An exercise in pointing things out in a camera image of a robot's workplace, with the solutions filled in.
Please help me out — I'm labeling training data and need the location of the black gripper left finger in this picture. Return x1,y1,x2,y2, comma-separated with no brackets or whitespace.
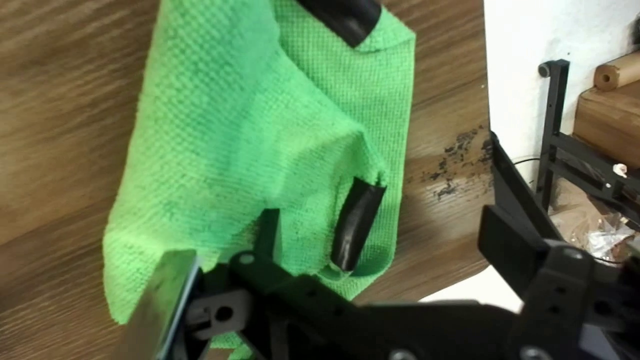
122,250,199,360

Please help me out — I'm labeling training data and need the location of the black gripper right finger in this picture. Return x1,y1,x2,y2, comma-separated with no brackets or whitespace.
479,133,594,360

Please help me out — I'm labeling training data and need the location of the green cloth with black tabs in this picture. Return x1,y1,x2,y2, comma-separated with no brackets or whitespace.
102,0,417,321

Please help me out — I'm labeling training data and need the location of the brown cardboard box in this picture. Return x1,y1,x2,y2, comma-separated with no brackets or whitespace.
574,52,640,169

